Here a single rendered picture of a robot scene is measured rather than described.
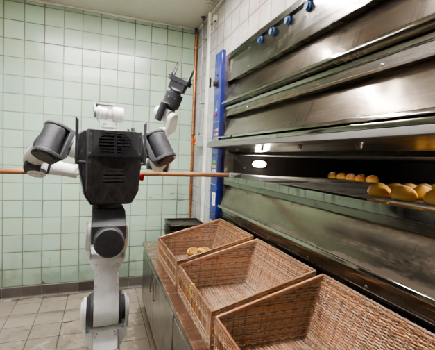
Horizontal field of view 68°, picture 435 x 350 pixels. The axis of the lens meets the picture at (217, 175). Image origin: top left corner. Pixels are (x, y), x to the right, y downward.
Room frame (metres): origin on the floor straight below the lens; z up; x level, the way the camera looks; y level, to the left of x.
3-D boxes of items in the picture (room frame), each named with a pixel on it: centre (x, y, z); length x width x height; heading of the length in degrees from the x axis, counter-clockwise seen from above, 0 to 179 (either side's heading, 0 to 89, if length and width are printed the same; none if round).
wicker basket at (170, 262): (2.08, 0.08, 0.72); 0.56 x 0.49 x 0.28; 21
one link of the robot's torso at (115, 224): (1.32, 0.44, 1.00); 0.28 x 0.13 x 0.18; 21
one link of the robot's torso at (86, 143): (1.35, 0.45, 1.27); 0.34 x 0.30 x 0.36; 116
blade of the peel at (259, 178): (2.26, -0.33, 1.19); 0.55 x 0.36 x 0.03; 20
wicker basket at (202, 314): (1.51, -0.12, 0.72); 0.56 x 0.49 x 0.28; 20
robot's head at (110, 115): (1.41, 0.47, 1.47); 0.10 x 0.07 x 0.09; 116
